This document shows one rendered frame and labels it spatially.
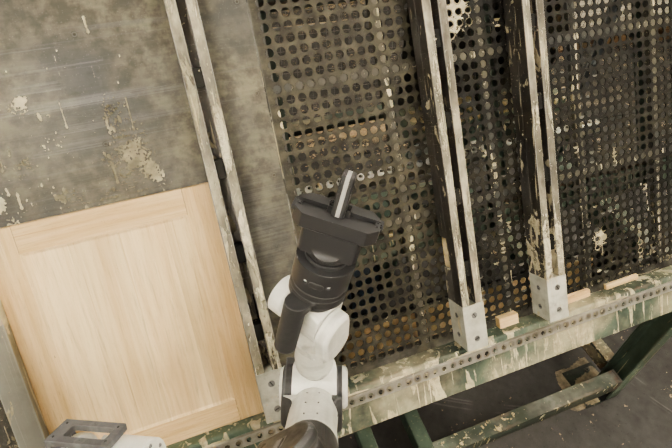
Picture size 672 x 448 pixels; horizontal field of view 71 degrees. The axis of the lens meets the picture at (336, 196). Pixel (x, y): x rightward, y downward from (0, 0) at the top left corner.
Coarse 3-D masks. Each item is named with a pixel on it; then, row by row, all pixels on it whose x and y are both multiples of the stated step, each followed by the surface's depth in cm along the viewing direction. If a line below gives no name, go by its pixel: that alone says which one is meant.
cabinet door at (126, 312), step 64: (192, 192) 99; (0, 256) 91; (64, 256) 94; (128, 256) 98; (192, 256) 102; (64, 320) 96; (128, 320) 100; (192, 320) 104; (64, 384) 98; (128, 384) 102; (192, 384) 106; (256, 384) 110
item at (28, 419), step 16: (0, 304) 92; (0, 320) 91; (0, 336) 91; (0, 352) 92; (16, 352) 93; (0, 368) 92; (16, 368) 93; (0, 384) 92; (16, 384) 93; (16, 400) 94; (32, 400) 95; (16, 416) 94; (32, 416) 95; (16, 432) 95; (32, 432) 96; (48, 432) 99
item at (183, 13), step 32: (192, 0) 89; (192, 32) 91; (192, 64) 94; (192, 96) 91; (224, 128) 94; (224, 160) 95; (224, 192) 99; (224, 224) 97; (256, 288) 101; (256, 320) 105; (256, 352) 103
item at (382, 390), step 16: (656, 288) 138; (608, 304) 133; (624, 304) 135; (560, 320) 130; (576, 320) 131; (528, 336) 127; (544, 336) 128; (480, 352) 123; (496, 352) 124; (432, 368) 119; (448, 368) 121; (384, 384) 116; (368, 400) 115; (256, 432) 108; (272, 432) 110
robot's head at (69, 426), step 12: (72, 420) 58; (84, 420) 57; (60, 432) 56; (72, 432) 57; (108, 432) 56; (120, 432) 55; (48, 444) 55; (60, 444) 54; (72, 444) 54; (84, 444) 53; (96, 444) 53; (108, 444) 53
